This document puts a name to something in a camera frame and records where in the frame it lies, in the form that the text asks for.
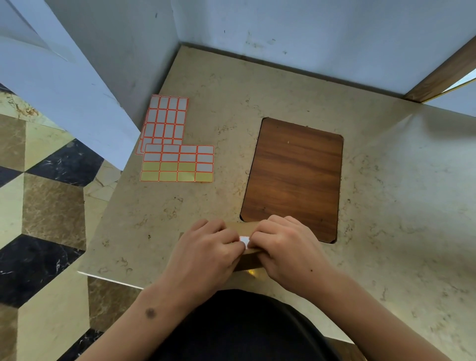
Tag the brown paper bag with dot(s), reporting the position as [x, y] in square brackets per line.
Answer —
[249, 256]

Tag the person's left forearm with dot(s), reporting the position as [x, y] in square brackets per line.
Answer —
[134, 327]

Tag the brown wooden door frame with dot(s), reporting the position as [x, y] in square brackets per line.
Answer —
[442, 78]

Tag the person's left hand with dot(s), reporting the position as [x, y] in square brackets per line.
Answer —
[202, 260]

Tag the orange-bordered white label sheet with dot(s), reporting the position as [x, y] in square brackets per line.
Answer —
[165, 119]

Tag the single white sticker label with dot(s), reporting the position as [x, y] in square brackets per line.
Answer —
[245, 241]

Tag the white panelled door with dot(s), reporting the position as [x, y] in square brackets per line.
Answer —
[70, 93]

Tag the person's black clothing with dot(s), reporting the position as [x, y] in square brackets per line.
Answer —
[241, 327]

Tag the partly yellow label sheet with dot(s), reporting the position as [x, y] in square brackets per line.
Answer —
[178, 163]

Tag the brown wooden board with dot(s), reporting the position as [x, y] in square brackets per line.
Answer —
[293, 174]

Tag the person's right hand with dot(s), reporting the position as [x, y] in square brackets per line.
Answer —
[293, 253]

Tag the white board with yellow edge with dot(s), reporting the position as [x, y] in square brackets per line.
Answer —
[457, 100]

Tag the person's right forearm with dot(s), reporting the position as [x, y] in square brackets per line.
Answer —
[379, 323]

